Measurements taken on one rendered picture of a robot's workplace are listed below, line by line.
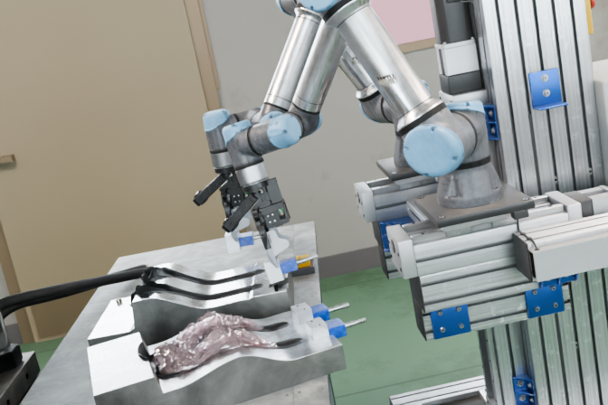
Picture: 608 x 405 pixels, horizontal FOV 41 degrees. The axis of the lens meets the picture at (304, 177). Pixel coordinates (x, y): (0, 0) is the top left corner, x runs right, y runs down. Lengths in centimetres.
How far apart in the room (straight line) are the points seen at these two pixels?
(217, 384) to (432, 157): 63
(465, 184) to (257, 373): 61
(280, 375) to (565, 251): 65
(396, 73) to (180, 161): 279
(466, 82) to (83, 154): 275
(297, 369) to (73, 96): 294
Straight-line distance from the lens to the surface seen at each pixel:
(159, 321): 201
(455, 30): 206
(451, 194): 185
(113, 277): 246
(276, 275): 199
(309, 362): 169
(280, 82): 212
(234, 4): 435
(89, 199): 447
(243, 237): 227
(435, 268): 185
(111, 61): 435
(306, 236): 266
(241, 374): 166
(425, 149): 168
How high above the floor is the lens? 156
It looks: 12 degrees down
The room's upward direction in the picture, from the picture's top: 11 degrees counter-clockwise
